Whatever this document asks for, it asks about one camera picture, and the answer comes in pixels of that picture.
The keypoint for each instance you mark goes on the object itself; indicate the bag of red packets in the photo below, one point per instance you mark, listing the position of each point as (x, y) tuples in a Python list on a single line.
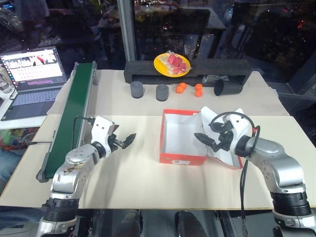
[(176, 63)]

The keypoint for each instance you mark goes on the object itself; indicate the long black foam block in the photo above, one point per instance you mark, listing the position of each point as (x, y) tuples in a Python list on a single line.
[(222, 66)]

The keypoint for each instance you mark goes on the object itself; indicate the aluminium frame post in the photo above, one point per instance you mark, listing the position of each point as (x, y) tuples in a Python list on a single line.
[(127, 29)]

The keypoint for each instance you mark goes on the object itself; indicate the grey foam cylinder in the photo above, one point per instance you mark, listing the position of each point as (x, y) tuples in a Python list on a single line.
[(162, 92), (137, 90)]

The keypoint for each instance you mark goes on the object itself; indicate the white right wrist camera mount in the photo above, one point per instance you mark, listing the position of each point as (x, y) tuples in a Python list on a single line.
[(240, 126)]

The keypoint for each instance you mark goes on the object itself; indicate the yellow plate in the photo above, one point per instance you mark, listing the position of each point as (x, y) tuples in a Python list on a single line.
[(160, 67)]

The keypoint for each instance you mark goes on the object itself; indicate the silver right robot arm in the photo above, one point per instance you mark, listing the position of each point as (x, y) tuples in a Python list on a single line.
[(276, 163)]

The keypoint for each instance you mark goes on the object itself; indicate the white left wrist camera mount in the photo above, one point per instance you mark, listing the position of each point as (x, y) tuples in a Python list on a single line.
[(102, 128)]

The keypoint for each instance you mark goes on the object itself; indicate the glass jar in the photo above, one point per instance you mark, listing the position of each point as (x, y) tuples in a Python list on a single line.
[(5, 80)]

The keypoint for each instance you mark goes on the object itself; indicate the red shoe box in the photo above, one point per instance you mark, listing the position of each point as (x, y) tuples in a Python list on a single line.
[(182, 158)]

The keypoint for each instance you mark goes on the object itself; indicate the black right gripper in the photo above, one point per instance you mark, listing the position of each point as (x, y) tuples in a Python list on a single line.
[(225, 138)]

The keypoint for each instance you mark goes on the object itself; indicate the green conveyor belt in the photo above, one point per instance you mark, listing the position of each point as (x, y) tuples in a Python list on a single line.
[(69, 116)]

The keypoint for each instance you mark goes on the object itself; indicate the open laptop computer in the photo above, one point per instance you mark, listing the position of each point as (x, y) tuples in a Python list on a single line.
[(34, 81)]

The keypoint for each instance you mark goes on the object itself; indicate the black cylindrical cup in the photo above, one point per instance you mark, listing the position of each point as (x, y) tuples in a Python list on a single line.
[(228, 87)]

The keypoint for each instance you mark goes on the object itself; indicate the white tissue paper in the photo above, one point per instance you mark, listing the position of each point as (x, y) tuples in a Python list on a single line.
[(190, 123)]

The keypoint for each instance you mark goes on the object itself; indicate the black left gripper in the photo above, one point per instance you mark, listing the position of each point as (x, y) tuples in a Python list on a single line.
[(114, 144)]

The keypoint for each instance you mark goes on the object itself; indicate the orange toy fruit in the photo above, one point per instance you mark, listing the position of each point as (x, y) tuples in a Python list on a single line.
[(181, 88), (198, 90)]

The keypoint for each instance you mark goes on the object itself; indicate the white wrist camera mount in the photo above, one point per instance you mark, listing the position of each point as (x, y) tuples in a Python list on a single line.
[(240, 126), (102, 128)]

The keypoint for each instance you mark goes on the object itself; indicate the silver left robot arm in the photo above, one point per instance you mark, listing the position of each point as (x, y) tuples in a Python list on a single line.
[(71, 170)]

